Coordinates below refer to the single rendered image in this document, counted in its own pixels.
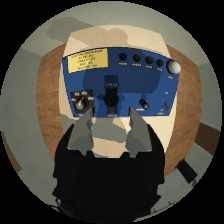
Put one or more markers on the blue control console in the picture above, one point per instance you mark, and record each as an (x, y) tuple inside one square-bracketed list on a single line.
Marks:
[(151, 79)]

